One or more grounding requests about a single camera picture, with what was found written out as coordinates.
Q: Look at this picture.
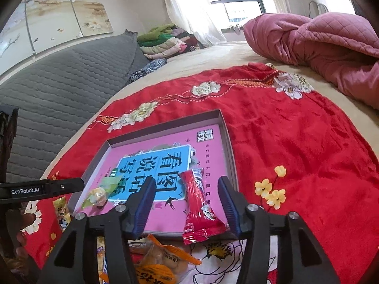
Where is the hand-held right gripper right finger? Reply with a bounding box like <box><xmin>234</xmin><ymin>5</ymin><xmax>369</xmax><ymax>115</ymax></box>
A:
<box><xmin>217</xmin><ymin>176</ymin><xmax>341</xmax><ymax>284</ymax></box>

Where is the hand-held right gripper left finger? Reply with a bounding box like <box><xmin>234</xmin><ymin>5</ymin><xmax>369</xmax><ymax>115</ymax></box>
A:
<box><xmin>37</xmin><ymin>177</ymin><xmax>157</xmax><ymax>284</ymax></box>

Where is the yellow cartoon snack packet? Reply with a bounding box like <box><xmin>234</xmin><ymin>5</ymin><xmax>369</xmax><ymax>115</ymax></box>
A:
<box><xmin>53</xmin><ymin>197</ymin><xmax>72</xmax><ymax>233</ymax></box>

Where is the green clear candy packet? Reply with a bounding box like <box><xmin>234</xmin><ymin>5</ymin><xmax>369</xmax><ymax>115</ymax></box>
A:
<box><xmin>81</xmin><ymin>176</ymin><xmax>131</xmax><ymax>209</ymax></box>

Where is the blue patterned cloth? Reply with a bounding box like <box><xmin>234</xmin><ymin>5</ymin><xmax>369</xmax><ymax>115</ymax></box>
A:
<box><xmin>129</xmin><ymin>58</ymin><xmax>168</xmax><ymax>85</ymax></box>

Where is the person's left hand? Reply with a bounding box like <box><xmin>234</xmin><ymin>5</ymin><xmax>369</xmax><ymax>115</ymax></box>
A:
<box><xmin>13</xmin><ymin>211</ymin><xmax>40</xmax><ymax>261</ymax></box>

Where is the orange clear snack bag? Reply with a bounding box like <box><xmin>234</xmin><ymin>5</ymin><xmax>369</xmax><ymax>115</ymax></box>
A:
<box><xmin>129</xmin><ymin>234</ymin><xmax>202</xmax><ymax>284</ymax></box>

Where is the red snack packet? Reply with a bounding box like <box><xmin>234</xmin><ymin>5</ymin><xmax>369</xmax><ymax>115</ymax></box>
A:
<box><xmin>179</xmin><ymin>168</ymin><xmax>230</xmax><ymax>244</ymax></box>

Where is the pink printed book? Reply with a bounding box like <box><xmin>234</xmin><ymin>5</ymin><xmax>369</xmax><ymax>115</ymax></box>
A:
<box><xmin>74</xmin><ymin>124</ymin><xmax>234</xmax><ymax>237</ymax></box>

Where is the grey quilted cushion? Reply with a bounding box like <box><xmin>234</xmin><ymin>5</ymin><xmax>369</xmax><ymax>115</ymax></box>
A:
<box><xmin>0</xmin><ymin>31</ymin><xmax>151</xmax><ymax>184</ymax></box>

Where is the stack of folded clothes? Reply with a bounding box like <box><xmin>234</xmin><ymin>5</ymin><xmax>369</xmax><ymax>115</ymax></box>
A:
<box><xmin>137</xmin><ymin>23</ymin><xmax>205</xmax><ymax>61</ymax></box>

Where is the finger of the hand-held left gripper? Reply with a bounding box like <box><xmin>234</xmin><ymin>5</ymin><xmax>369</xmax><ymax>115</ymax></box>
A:
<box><xmin>46</xmin><ymin>178</ymin><xmax>85</xmax><ymax>198</ymax></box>

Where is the grey cardboard box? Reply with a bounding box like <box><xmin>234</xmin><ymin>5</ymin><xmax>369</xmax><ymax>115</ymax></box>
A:
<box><xmin>68</xmin><ymin>109</ymin><xmax>240</xmax><ymax>240</ymax></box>

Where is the pink quilt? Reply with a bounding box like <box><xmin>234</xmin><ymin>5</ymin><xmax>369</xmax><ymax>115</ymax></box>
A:
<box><xmin>243</xmin><ymin>12</ymin><xmax>379</xmax><ymax>110</ymax></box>

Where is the window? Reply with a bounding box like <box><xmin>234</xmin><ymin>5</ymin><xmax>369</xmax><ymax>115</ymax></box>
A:
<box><xmin>212</xmin><ymin>0</ymin><xmax>267</xmax><ymax>26</ymax></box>

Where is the red floral blanket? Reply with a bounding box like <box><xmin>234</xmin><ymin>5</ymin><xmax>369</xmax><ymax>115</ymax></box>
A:
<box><xmin>25</xmin><ymin>63</ymin><xmax>379</xmax><ymax>284</ymax></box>

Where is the beige bed sheet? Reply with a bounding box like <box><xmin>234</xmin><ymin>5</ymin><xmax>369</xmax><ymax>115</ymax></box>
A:
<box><xmin>44</xmin><ymin>40</ymin><xmax>379</xmax><ymax>169</ymax></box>

